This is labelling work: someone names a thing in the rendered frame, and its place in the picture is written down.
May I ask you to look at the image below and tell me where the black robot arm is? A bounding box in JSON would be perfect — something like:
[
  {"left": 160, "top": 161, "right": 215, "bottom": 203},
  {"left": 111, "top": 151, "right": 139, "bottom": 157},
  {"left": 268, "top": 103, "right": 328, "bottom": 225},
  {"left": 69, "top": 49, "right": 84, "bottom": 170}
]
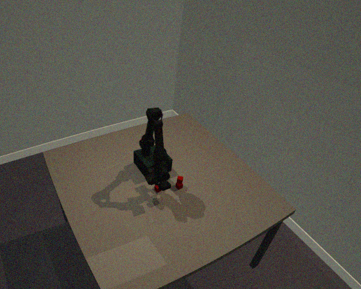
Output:
[{"left": 140, "top": 108, "right": 170, "bottom": 185}]

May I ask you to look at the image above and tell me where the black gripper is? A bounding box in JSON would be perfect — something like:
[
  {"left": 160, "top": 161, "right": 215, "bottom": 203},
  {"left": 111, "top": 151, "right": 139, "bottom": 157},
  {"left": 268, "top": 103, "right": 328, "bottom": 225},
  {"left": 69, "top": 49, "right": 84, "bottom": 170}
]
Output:
[{"left": 147, "top": 167, "right": 171, "bottom": 191}]

